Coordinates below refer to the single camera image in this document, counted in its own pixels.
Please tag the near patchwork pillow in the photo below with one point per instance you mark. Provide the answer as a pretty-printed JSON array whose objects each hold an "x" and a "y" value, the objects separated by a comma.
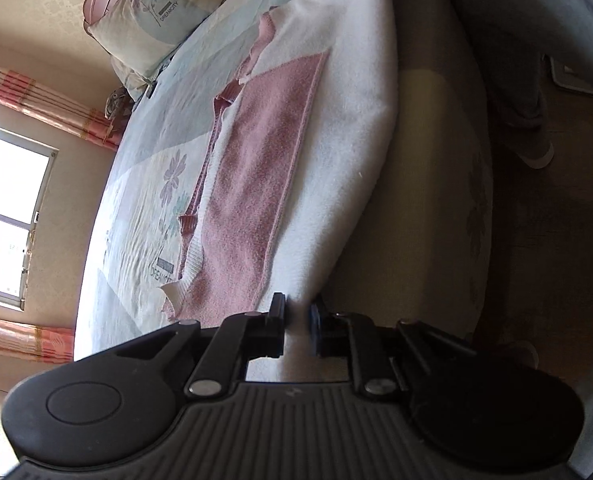
[{"x": 141, "y": 33}]

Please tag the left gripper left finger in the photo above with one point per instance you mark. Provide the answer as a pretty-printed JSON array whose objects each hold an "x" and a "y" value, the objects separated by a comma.
[{"x": 110, "y": 406}]

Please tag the orange curtain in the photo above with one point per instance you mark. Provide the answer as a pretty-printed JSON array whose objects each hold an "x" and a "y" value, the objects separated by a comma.
[
  {"x": 51, "y": 345},
  {"x": 26, "y": 96}
]

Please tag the patchwork pillow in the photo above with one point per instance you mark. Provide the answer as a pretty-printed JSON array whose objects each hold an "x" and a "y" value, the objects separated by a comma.
[
  {"x": 141, "y": 33},
  {"x": 135, "y": 84}
]

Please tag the pink and white knit sweater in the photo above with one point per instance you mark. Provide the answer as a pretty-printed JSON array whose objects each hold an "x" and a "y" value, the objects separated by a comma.
[{"x": 299, "y": 137}]

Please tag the patchwork pastel bed sheet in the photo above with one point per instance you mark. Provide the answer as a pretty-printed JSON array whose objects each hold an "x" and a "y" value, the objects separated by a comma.
[{"x": 422, "y": 243}]

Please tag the far patchwork pillow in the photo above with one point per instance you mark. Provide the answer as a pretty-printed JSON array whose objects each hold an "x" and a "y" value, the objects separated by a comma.
[{"x": 135, "y": 84}]

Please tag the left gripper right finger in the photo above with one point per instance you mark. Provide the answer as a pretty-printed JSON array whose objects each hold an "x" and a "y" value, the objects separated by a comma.
[{"x": 476, "y": 409}]

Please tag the small dark object on bed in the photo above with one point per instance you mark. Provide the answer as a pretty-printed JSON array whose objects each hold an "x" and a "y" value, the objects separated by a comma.
[{"x": 151, "y": 89}]

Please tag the right orange curtain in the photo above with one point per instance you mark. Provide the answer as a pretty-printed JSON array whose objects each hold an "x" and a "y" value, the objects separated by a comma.
[{"x": 26, "y": 96}]

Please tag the left orange curtain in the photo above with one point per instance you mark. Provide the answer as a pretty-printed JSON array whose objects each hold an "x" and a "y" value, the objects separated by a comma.
[{"x": 51, "y": 345}]

